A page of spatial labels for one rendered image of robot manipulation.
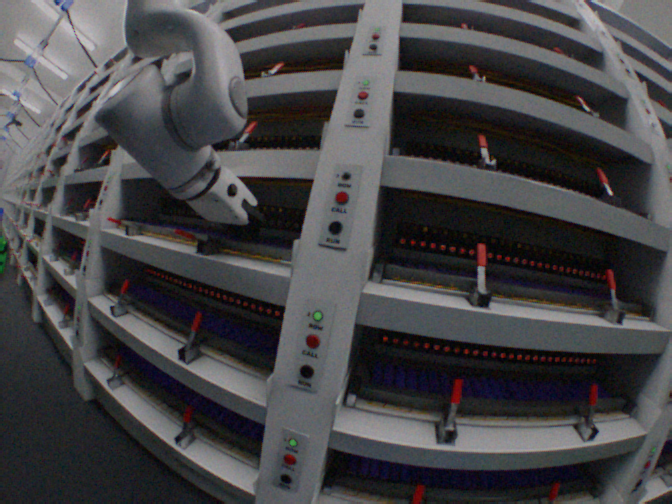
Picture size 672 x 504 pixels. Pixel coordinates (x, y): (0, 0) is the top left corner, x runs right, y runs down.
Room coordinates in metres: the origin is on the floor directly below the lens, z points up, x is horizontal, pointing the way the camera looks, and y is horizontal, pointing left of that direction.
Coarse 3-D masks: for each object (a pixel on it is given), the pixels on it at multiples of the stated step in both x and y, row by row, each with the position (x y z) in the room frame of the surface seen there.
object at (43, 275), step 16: (128, 64) 0.65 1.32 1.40; (112, 80) 0.63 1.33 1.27; (96, 128) 0.69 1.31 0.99; (96, 144) 0.73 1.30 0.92; (80, 160) 0.68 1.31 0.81; (96, 160) 0.76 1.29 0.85; (64, 192) 0.66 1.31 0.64; (80, 192) 0.74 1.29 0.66; (48, 224) 0.63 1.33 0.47; (48, 240) 0.65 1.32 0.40; (64, 240) 0.73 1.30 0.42; (48, 272) 0.68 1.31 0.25
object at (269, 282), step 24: (120, 216) 0.52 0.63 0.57; (144, 216) 0.60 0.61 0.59; (168, 216) 0.61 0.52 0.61; (120, 240) 0.44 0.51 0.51; (144, 240) 0.42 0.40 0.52; (168, 264) 0.39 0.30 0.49; (192, 264) 0.37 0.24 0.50; (216, 264) 0.36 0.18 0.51; (240, 264) 0.35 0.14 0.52; (264, 264) 0.37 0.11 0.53; (240, 288) 0.35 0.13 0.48; (264, 288) 0.34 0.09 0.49; (288, 288) 0.33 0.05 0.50
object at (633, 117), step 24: (552, 0) 0.22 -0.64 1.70; (576, 24) 0.20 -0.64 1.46; (600, 24) 0.14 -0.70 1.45; (624, 120) 0.21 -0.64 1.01; (600, 168) 0.34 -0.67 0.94; (624, 168) 0.25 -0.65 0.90; (648, 168) 0.18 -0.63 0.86; (624, 192) 0.27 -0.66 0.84; (648, 192) 0.20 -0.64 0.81; (624, 240) 0.29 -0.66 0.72; (624, 264) 0.29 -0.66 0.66; (648, 264) 0.22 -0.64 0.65; (648, 288) 0.22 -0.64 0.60; (600, 360) 0.34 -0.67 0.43; (624, 360) 0.27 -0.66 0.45; (648, 360) 0.20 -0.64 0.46; (648, 384) 0.19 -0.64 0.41; (624, 456) 0.19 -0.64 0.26; (624, 480) 0.17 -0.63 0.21
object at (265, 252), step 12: (144, 228) 0.47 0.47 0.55; (156, 228) 0.46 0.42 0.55; (168, 228) 0.46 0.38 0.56; (180, 240) 0.42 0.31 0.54; (192, 240) 0.43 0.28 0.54; (228, 240) 0.41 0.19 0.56; (252, 252) 0.40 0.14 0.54; (264, 252) 0.39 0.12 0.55; (276, 252) 0.38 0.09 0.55; (288, 252) 0.38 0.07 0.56
